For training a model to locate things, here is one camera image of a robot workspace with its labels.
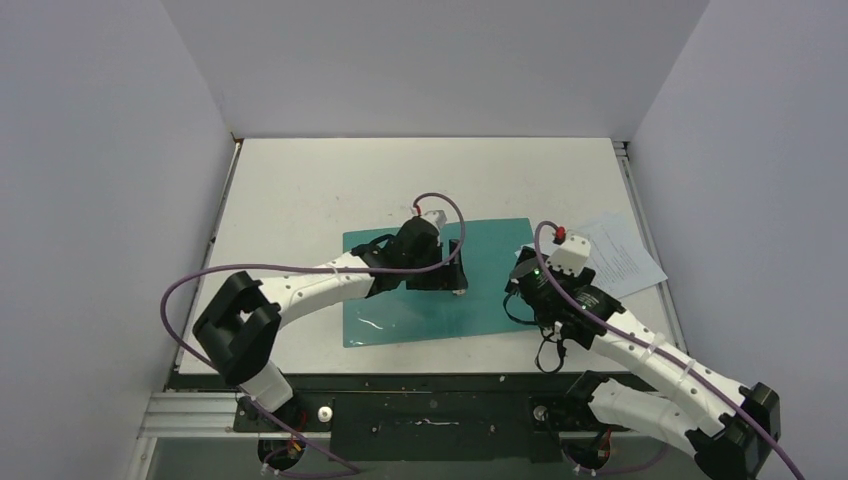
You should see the printed white paper sheet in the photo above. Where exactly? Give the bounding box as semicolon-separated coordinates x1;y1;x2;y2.
516;211;669;301

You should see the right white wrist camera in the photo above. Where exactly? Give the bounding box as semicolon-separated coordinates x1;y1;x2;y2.
546;227;591;276

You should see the teal folder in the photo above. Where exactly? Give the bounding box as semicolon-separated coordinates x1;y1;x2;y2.
342;218;532;348

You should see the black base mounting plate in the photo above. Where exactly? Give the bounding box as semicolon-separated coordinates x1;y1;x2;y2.
166;373;609;469

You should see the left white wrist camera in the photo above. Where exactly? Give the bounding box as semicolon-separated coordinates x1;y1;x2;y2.
419;210;447;231

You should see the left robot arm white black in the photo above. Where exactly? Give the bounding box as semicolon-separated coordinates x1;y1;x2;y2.
192;210;468;431

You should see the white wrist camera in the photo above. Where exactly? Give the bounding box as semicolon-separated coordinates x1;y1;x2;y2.
419;210;447;231
546;227;591;276

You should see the aluminium rail frame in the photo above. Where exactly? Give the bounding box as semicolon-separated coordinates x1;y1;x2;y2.
137;140;697;440

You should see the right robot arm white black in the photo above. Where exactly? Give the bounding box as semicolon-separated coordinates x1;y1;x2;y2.
505;246;781;479

